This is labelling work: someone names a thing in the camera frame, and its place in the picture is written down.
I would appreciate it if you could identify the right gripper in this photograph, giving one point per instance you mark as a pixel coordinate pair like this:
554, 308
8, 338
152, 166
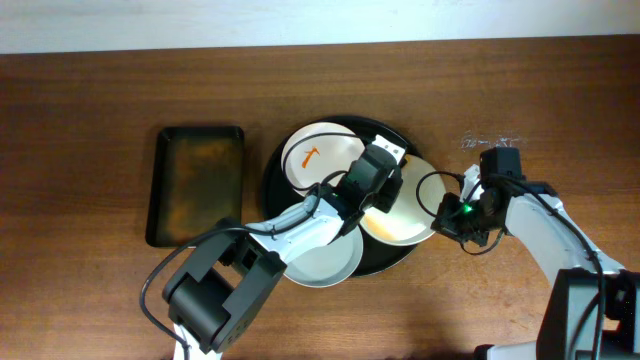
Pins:
451, 220

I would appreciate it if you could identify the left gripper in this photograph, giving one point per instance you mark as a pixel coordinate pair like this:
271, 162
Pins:
388, 185

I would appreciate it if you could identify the white plate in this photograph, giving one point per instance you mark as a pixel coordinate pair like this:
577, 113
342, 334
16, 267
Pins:
407, 223
314, 159

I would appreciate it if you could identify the white plate top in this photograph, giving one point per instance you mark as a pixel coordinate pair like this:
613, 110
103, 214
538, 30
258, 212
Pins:
314, 159

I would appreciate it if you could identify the pale blue plate front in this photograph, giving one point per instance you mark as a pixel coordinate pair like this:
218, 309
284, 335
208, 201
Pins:
318, 257

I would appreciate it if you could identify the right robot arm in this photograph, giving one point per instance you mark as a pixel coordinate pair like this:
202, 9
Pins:
593, 310

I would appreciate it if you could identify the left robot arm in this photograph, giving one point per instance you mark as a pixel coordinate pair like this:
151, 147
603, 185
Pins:
220, 288

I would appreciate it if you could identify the round black tray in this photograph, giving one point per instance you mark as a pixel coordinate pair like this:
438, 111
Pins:
277, 195

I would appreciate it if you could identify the rectangular black tray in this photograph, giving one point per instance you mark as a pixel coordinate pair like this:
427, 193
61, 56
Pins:
197, 180

